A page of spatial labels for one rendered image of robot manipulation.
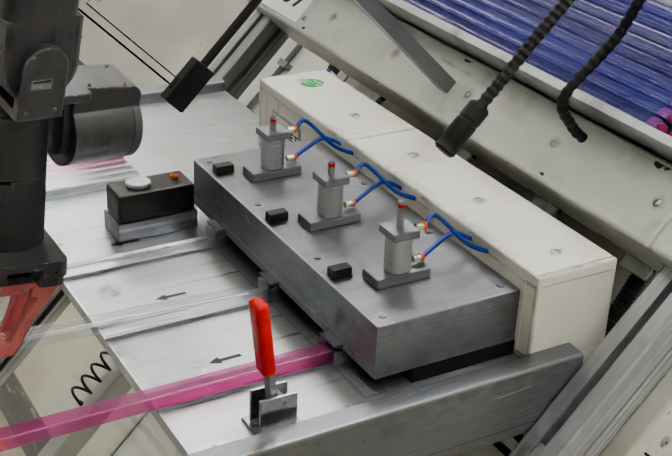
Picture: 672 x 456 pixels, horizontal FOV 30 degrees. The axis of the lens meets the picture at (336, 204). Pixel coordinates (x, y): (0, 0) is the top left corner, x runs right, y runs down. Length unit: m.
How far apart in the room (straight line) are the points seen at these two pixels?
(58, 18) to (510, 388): 0.44
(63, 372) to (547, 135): 3.11
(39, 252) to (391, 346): 0.27
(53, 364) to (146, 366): 3.17
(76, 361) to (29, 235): 3.14
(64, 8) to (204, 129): 0.59
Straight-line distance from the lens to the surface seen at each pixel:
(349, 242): 1.06
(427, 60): 1.21
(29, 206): 0.94
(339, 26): 1.41
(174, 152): 1.37
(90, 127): 0.94
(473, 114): 0.94
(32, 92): 0.88
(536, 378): 1.01
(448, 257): 1.05
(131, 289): 1.11
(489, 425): 1.00
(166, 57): 2.39
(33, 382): 4.21
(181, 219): 1.20
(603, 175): 1.08
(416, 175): 1.14
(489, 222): 1.07
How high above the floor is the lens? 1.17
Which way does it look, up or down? level
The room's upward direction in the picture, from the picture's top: 39 degrees clockwise
